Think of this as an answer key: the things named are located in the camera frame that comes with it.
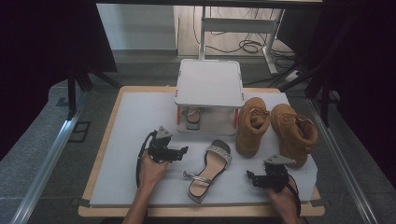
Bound white panel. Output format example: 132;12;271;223
95;3;177;50

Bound person's left hand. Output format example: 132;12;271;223
138;151;171;189

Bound black floor cables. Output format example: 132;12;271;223
192;6;297;63

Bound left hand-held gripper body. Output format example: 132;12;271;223
147;125;181;164

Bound white metal desk frame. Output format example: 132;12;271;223
198;6;286;75

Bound tan suede boot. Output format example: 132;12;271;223
235;96;272;159
270;103;319;170

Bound black curtain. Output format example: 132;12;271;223
276;0;396;188
0;0;118;162

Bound silver strap sandal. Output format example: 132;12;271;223
182;139;233;204
180;106;203;131

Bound wooden table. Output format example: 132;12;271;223
78;85;326;218

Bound aluminium rail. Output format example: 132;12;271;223
10;91;92;224
306;97;379;224

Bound black metal stand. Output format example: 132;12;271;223
269;15;335;127
66;66;120;119

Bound white two-tier shoe rack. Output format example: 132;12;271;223
174;58;246;136

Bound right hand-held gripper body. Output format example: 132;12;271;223
253;153;297;193

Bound person's right hand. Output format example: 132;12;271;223
266;175;301;217

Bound white power strip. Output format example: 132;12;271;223
284;69;303;82

